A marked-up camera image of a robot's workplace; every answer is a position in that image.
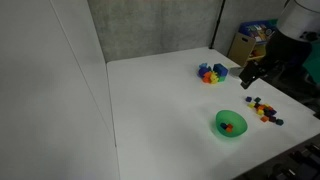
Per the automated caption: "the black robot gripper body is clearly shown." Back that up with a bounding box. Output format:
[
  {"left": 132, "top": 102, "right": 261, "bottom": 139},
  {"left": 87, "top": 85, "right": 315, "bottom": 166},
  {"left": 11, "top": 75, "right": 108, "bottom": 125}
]
[{"left": 239, "top": 61, "right": 275, "bottom": 89}]

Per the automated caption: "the small orange block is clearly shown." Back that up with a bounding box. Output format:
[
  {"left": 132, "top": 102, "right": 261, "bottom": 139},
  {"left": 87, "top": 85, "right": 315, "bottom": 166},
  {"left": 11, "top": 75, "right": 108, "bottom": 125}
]
[{"left": 260, "top": 116, "right": 269, "bottom": 122}]

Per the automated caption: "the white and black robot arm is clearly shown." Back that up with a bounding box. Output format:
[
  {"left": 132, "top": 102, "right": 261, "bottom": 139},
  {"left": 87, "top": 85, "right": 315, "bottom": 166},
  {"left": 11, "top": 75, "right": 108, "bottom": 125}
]
[{"left": 239, "top": 0, "right": 320, "bottom": 89}]

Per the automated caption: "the small dark green block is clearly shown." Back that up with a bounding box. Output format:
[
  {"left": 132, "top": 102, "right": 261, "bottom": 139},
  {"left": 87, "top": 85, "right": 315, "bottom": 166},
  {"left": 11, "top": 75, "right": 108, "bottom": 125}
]
[{"left": 254, "top": 97, "right": 261, "bottom": 103}]

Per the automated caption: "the small yellow block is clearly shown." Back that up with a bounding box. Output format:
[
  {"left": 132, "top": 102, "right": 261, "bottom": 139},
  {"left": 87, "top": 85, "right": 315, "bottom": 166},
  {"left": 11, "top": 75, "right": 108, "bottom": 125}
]
[{"left": 248, "top": 102, "right": 255, "bottom": 108}]

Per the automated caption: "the large blue block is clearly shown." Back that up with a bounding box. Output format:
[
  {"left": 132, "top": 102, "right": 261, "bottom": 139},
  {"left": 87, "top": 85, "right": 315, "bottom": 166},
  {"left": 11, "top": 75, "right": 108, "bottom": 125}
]
[{"left": 213, "top": 63, "right": 228, "bottom": 76}]

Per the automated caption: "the small dark purple block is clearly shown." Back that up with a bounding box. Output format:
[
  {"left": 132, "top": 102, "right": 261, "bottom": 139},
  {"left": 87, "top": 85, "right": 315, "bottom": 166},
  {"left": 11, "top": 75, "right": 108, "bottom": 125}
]
[{"left": 269, "top": 116, "right": 276, "bottom": 122}]

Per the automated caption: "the small green block right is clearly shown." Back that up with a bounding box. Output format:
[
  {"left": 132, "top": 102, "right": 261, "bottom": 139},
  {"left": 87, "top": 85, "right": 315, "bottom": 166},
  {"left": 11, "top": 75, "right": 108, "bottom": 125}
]
[{"left": 276, "top": 119, "right": 284, "bottom": 126}]

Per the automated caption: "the green translucent plastic bowl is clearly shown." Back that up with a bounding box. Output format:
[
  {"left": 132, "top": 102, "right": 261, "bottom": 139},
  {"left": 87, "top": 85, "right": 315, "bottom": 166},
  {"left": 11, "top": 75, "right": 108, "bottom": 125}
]
[{"left": 215, "top": 110, "right": 248, "bottom": 138}]

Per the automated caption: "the orange block inside bowl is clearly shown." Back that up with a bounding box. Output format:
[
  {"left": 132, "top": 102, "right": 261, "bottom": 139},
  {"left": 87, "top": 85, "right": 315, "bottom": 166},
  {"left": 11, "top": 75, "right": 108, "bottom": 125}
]
[{"left": 225, "top": 124, "right": 233, "bottom": 133}]

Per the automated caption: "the blue block inside bowl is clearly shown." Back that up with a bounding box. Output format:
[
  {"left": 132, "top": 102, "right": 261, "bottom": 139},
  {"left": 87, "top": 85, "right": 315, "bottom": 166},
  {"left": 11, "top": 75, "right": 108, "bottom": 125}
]
[{"left": 220, "top": 123, "right": 228, "bottom": 130}]

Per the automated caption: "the wooden toy shelf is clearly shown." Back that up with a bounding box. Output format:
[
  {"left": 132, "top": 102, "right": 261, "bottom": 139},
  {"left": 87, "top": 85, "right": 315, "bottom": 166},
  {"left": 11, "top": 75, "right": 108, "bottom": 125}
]
[{"left": 227, "top": 19, "right": 277, "bottom": 67}]

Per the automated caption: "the yellow toy piece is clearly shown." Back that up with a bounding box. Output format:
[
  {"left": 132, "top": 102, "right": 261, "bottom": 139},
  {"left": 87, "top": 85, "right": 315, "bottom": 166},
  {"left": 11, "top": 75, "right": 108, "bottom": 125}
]
[{"left": 210, "top": 73, "right": 219, "bottom": 84}]

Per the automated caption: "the orange toy piece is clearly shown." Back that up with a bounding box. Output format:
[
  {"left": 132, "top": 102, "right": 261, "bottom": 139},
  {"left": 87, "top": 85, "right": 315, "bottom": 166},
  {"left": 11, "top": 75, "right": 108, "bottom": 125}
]
[{"left": 202, "top": 71, "right": 212, "bottom": 83}]

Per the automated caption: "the purple toy piece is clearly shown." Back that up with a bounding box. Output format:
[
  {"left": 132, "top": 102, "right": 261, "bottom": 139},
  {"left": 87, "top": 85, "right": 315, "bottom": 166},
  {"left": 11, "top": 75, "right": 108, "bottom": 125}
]
[{"left": 198, "top": 66, "right": 211, "bottom": 78}]

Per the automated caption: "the black vertical pole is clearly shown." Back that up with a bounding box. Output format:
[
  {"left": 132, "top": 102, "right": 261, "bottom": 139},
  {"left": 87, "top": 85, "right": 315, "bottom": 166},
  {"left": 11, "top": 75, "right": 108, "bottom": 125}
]
[{"left": 209, "top": 0, "right": 226, "bottom": 49}]

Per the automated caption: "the black equipment at bottom right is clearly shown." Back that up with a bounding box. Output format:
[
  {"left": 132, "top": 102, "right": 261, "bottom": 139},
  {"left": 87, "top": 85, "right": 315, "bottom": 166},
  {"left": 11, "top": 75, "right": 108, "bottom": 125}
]
[{"left": 233, "top": 134, "right": 320, "bottom": 180}]

